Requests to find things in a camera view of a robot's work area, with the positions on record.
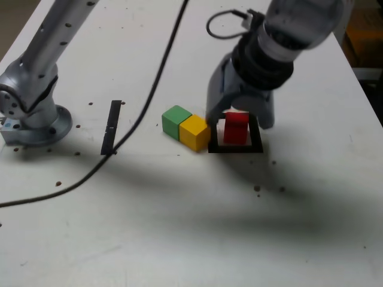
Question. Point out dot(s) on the white wrist camera, black mount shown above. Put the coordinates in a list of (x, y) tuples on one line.
[(247, 18)]

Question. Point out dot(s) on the green cube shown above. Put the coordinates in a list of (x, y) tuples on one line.
[(175, 119)]

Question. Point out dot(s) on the white shelf board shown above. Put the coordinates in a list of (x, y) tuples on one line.
[(371, 73)]

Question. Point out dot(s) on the red cube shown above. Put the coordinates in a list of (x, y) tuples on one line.
[(236, 128)]

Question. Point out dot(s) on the brown cardboard box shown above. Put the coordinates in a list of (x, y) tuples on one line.
[(365, 45)]

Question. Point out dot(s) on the black tape strip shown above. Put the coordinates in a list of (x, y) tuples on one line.
[(112, 119)]

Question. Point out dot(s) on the yellow cube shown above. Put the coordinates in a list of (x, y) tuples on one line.
[(194, 131)]

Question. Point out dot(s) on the black tape square outline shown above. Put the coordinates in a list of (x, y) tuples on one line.
[(236, 149)]

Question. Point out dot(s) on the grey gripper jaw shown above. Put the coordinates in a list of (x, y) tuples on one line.
[(217, 89), (264, 110)]

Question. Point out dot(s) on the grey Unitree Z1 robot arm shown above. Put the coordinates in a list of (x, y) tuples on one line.
[(39, 59)]

